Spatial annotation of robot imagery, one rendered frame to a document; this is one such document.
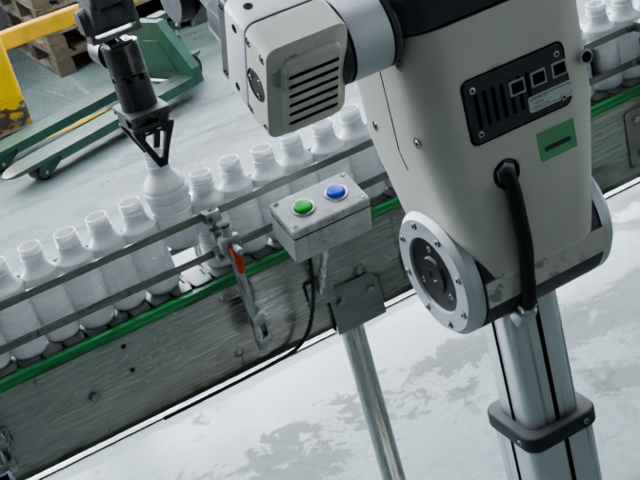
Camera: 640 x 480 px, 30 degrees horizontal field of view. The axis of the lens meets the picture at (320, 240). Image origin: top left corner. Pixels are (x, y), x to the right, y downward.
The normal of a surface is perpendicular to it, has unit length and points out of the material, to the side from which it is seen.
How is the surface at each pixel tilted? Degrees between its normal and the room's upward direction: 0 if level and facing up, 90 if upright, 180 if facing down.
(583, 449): 90
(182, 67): 90
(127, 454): 0
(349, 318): 90
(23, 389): 90
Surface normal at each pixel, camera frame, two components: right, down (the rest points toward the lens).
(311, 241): 0.51, 0.57
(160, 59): -0.66, 0.48
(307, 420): -0.25, -0.87
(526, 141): 0.44, 0.30
